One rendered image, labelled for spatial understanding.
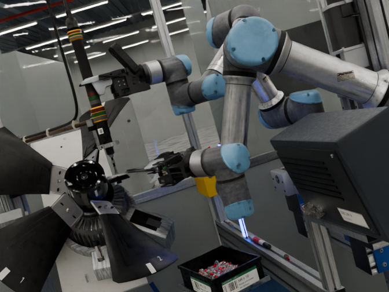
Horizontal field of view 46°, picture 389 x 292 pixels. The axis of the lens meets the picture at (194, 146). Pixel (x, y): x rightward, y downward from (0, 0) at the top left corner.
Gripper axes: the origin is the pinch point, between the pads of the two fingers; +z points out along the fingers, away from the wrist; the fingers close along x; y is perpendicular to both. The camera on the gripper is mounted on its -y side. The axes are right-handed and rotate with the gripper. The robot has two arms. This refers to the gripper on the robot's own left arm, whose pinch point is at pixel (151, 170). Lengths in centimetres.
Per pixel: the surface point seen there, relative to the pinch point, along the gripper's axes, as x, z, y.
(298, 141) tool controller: -7, -62, 23
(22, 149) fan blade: -18.6, 32.5, 17.8
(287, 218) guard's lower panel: 64, 20, -95
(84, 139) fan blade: -14.1, 28.8, -2.7
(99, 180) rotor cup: -3.1, 8.7, 12.6
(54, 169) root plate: -9.8, 24.7, 15.2
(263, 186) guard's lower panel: 43, 25, -91
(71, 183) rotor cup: -5.0, 15.5, 17.4
